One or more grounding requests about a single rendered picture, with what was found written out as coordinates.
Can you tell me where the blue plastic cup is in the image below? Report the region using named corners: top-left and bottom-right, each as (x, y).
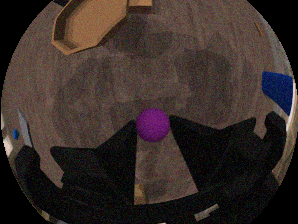
top-left (262, 71), bottom-right (294, 117)

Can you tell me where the purple ball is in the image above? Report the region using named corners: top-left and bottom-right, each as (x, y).
top-left (136, 108), bottom-right (170, 143)

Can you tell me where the blue ball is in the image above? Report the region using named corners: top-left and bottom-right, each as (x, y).
top-left (13, 129), bottom-right (19, 140)

